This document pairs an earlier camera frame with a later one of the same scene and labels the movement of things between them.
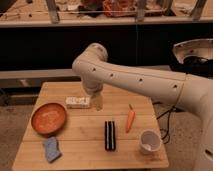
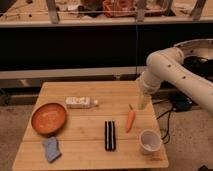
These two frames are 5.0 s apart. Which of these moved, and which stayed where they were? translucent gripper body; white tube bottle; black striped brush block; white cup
Moved: translucent gripper body
Stayed: white tube bottle; black striped brush block; white cup
